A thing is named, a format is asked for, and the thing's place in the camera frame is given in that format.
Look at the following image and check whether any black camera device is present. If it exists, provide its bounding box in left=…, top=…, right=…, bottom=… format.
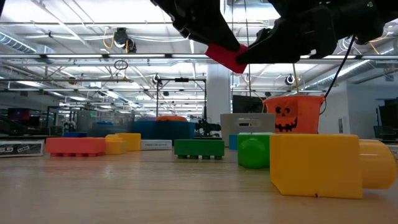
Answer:
left=195, top=119, right=223, bottom=138

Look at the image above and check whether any red toy block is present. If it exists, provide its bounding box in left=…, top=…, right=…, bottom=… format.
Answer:
left=204, top=42, right=250, bottom=75

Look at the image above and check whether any dark green brick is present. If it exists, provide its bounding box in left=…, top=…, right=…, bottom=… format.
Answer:
left=174, top=139, right=226, bottom=161

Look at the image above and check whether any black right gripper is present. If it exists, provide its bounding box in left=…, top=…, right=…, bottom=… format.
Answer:
left=236, top=4, right=338, bottom=65

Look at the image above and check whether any black monitor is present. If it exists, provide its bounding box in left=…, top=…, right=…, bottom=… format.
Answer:
left=232, top=95, right=266, bottom=114
left=377, top=98, right=398, bottom=141

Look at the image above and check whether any black hanging hoop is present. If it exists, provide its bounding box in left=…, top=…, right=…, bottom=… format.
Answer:
left=113, top=59, right=129, bottom=71

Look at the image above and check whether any white square pillar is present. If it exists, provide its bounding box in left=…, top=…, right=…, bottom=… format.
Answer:
left=206, top=63, right=233, bottom=125

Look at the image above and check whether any yellow toy block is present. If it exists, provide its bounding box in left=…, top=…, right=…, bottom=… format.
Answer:
left=269, top=134, right=398, bottom=200
left=115, top=133, right=142, bottom=152

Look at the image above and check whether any small blue brick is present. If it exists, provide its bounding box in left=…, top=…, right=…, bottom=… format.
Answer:
left=61, top=131, right=88, bottom=139

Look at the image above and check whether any blue plastic bin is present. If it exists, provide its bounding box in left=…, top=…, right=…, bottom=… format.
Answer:
left=133, top=119, right=197, bottom=146

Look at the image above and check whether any green toy block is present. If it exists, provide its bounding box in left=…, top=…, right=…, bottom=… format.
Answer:
left=237, top=133, right=289, bottom=170

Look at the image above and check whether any orange-red flat brick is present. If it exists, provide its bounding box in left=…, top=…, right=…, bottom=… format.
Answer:
left=45, top=137, right=107, bottom=157

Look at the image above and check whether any black and white card deck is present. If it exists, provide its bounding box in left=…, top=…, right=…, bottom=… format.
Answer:
left=0, top=139, right=45, bottom=158

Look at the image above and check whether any light grey plastic bin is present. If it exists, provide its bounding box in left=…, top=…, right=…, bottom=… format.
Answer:
left=220, top=113, right=277, bottom=147

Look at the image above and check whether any yellow flat brick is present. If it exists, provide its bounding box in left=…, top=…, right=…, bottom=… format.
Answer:
left=104, top=137, right=128, bottom=156

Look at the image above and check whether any black gantry frame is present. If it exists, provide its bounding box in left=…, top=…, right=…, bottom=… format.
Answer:
left=154, top=77, right=208, bottom=121

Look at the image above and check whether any smoky grey translucent bin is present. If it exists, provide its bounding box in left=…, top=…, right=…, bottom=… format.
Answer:
left=75, top=109, right=136, bottom=138

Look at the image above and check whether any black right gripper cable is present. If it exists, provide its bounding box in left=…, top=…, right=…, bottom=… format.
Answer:
left=323, top=34, right=357, bottom=98

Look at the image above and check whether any light blue toy block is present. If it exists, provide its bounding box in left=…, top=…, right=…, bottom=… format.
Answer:
left=228, top=134, right=239, bottom=151

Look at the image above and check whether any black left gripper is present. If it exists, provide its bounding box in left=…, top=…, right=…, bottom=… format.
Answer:
left=150, top=0, right=249, bottom=52

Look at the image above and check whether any orange pumpkin face bucket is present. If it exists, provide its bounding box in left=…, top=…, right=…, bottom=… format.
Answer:
left=262, top=95, right=326, bottom=135

